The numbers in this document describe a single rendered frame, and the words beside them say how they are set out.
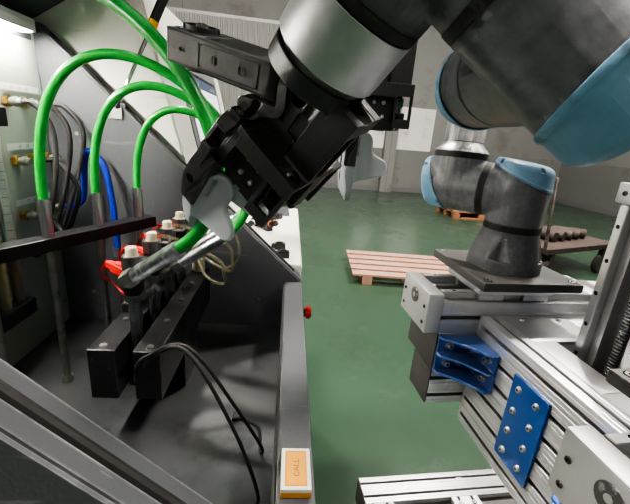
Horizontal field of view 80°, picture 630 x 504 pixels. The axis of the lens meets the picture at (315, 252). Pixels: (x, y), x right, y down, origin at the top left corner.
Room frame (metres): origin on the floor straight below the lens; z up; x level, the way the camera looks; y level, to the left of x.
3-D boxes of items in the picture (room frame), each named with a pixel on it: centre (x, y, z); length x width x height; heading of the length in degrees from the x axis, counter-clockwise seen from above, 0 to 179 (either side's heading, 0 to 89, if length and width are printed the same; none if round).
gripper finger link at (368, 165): (0.51, -0.06, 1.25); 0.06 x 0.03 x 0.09; 95
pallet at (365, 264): (3.58, -0.90, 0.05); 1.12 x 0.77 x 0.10; 94
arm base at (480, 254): (0.81, -0.42, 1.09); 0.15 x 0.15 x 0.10
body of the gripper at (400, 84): (0.53, -0.06, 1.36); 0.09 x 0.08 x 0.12; 95
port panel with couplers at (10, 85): (0.72, 0.54, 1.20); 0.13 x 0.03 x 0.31; 5
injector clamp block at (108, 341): (0.62, 0.27, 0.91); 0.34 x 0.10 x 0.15; 5
